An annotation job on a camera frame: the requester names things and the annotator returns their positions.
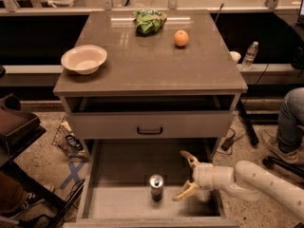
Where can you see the black chair base right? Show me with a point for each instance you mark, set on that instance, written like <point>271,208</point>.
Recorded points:
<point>269,162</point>

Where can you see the white bowl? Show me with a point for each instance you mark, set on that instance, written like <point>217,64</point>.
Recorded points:
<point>84,59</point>

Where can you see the open bottom drawer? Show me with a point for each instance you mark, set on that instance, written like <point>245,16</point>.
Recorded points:
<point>117,193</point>

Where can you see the white cup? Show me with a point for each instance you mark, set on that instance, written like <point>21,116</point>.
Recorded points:
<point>235,56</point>

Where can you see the seated person in jeans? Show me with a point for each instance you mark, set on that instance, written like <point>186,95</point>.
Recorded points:
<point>287,144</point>

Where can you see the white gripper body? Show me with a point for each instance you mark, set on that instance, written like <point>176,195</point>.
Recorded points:
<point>203,176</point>

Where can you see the grey drawer cabinet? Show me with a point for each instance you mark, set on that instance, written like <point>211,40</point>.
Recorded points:
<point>150,74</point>

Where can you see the wire basket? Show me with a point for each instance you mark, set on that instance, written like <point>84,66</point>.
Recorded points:
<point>65,141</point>

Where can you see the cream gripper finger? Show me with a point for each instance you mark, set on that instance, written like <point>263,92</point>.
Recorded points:
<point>189,189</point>
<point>192,160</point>

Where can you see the orange fruit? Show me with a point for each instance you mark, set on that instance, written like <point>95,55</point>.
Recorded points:
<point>181,38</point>

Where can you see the redbull can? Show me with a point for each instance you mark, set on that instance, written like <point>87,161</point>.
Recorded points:
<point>156,184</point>

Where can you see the closed drawer with handle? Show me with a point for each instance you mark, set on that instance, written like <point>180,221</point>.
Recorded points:
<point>150,126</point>

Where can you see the black power adapter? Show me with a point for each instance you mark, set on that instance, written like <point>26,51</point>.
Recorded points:
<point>227,143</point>

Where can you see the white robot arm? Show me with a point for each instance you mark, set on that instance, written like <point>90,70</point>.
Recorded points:
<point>245,181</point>

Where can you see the dark chair left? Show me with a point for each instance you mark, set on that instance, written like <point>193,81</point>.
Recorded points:
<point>19,130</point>

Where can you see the person's sneaker left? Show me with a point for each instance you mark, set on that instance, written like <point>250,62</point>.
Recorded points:
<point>15,200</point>

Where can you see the clear water bottle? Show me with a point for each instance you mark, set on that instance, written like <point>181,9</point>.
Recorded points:
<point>250,56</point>

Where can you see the green chip bag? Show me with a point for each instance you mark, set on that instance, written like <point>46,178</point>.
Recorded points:
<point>148,20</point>

